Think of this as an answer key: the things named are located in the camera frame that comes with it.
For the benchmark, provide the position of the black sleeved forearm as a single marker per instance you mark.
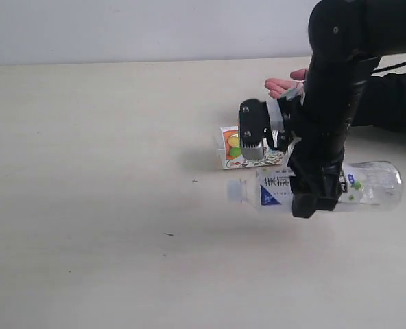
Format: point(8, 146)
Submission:
point(383, 104)

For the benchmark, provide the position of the bare open human hand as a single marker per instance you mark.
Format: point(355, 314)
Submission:
point(277, 87)

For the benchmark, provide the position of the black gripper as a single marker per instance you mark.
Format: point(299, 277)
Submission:
point(318, 124)

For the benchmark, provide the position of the jasmine oolong clear bottle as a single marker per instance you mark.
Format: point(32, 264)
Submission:
point(369, 186)

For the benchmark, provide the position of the orange pear label tea bottle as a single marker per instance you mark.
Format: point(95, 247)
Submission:
point(229, 152)

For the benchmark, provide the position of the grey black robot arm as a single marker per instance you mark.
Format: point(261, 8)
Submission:
point(348, 40)

